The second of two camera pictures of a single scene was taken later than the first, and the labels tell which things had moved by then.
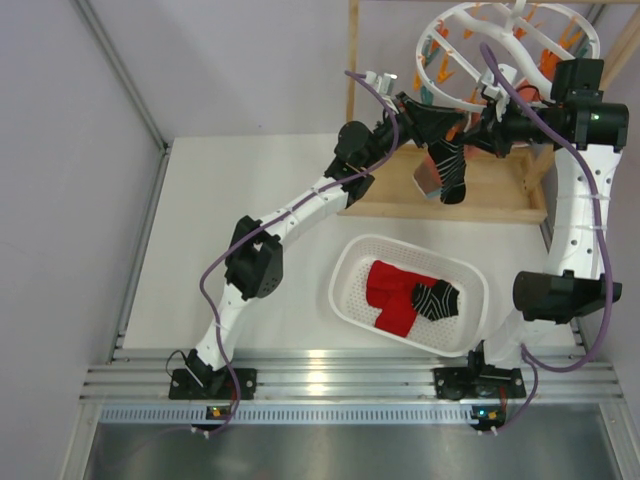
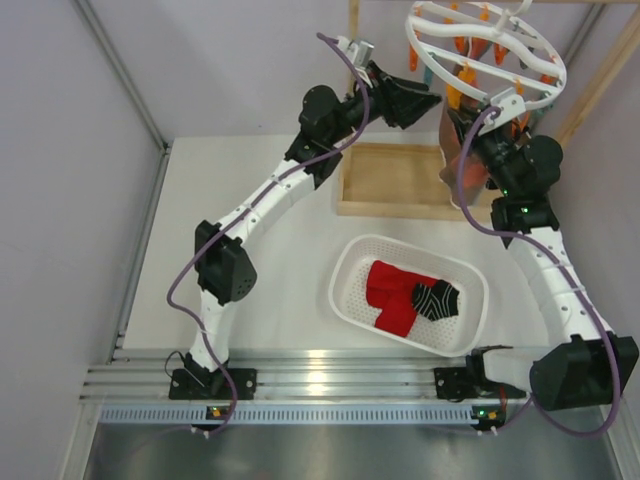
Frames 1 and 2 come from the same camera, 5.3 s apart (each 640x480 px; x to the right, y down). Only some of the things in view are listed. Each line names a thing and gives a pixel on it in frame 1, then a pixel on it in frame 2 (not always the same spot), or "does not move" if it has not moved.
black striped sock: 436,301 does not move
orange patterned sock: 428,177 → 475,174
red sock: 391,289 does not move
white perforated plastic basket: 460,335 does not move
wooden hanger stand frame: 506,189 does not move
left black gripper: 426,123 → 398,102
